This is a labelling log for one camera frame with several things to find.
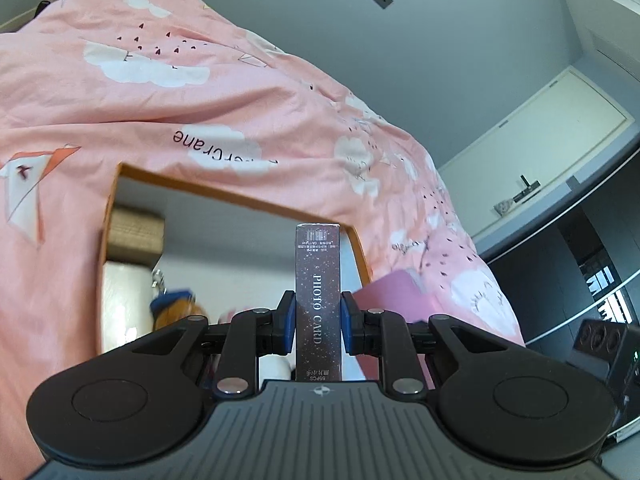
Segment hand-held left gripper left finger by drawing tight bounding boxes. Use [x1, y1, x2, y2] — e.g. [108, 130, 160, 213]
[127, 290, 297, 396]

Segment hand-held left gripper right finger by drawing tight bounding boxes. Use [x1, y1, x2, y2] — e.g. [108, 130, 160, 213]
[340, 291, 501, 395]

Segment dark photo card box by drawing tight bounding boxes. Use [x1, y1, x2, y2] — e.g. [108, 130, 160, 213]
[295, 222, 346, 383]

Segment orange cardboard box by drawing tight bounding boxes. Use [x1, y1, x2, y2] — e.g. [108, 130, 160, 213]
[96, 162, 373, 361]

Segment brown bear plush toy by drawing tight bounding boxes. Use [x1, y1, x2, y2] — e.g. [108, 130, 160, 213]
[150, 287, 208, 331]

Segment white glasses case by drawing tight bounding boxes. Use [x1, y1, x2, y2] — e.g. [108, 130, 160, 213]
[102, 260, 161, 356]

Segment tan cardboard box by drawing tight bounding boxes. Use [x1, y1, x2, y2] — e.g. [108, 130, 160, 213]
[106, 206, 166, 266]

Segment black wardrobe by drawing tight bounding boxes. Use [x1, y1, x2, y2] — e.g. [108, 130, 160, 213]
[487, 145, 640, 351]

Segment white door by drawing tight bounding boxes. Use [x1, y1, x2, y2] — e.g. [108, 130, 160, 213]
[440, 67, 640, 251]

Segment pink cloud print blanket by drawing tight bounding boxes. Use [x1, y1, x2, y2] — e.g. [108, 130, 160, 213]
[0, 0, 528, 480]

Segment door handle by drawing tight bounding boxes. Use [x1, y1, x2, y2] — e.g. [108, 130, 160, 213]
[512, 175, 541, 203]

